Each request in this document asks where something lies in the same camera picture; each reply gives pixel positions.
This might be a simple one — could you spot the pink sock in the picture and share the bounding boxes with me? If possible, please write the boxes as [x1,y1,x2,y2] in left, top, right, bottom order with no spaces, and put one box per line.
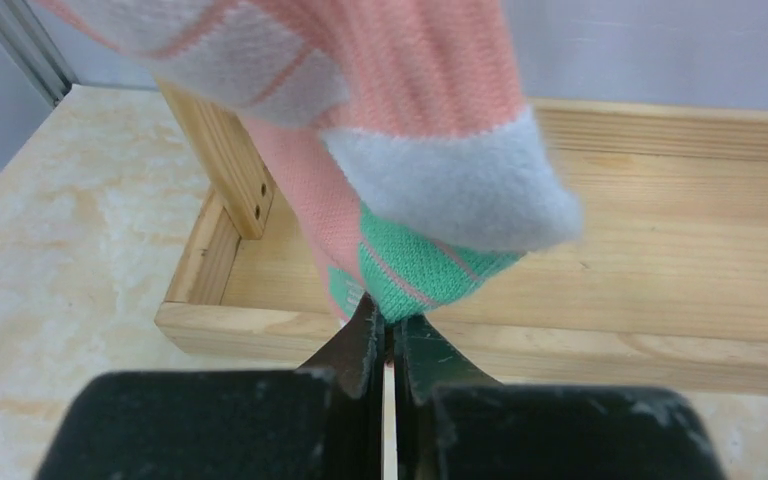
[46,1,583,322]

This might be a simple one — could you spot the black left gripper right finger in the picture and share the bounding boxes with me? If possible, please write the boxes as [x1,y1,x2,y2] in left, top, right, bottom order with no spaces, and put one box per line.
[393,316,725,479]

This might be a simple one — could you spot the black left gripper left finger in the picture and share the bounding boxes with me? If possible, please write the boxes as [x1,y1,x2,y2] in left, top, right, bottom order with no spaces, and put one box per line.
[37,297,384,479]

